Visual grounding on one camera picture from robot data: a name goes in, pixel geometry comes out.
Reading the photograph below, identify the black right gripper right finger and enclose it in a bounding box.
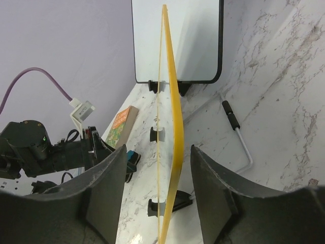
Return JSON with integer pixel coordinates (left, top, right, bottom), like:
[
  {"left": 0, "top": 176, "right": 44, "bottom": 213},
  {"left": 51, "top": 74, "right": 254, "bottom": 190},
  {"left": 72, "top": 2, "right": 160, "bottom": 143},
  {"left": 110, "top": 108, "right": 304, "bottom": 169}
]
[{"left": 190, "top": 146, "right": 324, "bottom": 243}]

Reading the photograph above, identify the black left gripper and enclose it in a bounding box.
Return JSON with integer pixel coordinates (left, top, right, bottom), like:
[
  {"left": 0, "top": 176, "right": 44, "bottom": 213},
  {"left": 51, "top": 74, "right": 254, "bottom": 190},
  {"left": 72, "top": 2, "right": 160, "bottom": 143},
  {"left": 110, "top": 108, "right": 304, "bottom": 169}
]
[{"left": 1, "top": 120, "right": 115, "bottom": 178}]

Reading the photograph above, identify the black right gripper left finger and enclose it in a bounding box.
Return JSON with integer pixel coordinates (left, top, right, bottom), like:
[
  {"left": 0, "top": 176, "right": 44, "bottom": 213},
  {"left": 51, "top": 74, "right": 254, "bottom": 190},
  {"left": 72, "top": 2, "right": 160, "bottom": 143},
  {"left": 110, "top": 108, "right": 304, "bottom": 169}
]
[{"left": 1, "top": 146, "right": 127, "bottom": 243}]

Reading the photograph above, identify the blue whiteboard eraser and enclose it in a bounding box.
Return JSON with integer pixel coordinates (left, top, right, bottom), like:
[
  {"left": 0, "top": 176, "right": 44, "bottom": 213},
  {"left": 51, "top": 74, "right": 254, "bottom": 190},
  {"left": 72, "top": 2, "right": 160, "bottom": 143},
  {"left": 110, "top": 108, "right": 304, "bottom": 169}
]
[{"left": 125, "top": 150, "right": 141, "bottom": 183}]

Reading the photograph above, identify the yellow framed small whiteboard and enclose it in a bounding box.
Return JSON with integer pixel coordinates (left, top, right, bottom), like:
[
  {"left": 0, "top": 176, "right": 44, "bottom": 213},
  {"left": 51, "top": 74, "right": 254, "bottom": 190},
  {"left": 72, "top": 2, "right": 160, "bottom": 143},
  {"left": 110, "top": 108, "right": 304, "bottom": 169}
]
[{"left": 156, "top": 5, "right": 184, "bottom": 243}]

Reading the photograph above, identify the black whiteboard stand foot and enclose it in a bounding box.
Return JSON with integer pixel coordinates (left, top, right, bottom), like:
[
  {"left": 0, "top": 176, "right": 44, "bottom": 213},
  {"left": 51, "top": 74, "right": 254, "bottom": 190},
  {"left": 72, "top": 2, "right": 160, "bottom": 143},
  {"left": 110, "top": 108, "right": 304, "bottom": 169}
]
[{"left": 147, "top": 190, "right": 194, "bottom": 217}]

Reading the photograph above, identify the black large whiteboard foot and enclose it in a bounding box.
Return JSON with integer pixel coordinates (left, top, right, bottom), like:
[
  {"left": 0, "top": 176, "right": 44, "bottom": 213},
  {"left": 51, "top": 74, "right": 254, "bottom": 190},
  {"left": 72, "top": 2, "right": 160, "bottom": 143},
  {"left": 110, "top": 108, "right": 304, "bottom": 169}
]
[{"left": 148, "top": 80, "right": 166, "bottom": 94}]

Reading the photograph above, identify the black framed large whiteboard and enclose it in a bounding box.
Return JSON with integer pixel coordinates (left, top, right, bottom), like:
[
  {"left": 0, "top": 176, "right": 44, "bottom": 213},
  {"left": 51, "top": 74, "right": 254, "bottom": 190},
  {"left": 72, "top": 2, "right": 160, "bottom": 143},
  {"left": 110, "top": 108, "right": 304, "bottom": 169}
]
[{"left": 131, "top": 1, "right": 224, "bottom": 84}]

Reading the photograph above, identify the orange treehouse book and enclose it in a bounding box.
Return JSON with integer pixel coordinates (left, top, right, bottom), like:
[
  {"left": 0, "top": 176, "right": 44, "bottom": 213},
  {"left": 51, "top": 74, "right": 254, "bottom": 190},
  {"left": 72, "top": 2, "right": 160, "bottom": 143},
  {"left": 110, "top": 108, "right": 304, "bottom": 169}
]
[{"left": 105, "top": 106, "right": 139, "bottom": 149}]

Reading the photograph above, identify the white stand rod black grip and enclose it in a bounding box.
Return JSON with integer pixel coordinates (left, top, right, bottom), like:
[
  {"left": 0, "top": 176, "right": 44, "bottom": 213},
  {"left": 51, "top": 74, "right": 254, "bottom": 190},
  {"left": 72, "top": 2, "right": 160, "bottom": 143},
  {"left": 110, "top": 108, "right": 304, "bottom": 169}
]
[{"left": 184, "top": 91, "right": 253, "bottom": 176}]

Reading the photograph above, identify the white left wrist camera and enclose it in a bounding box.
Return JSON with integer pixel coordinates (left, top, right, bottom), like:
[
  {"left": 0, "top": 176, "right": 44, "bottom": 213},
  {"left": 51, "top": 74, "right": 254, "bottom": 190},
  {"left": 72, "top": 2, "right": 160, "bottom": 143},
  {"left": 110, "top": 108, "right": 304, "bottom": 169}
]
[{"left": 69, "top": 98, "right": 95, "bottom": 135}]

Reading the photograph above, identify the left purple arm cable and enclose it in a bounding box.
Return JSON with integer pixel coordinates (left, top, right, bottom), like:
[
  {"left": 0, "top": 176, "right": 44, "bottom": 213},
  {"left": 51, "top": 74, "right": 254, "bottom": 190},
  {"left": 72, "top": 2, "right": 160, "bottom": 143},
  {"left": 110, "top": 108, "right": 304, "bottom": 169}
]
[{"left": 0, "top": 67, "right": 74, "bottom": 115}]

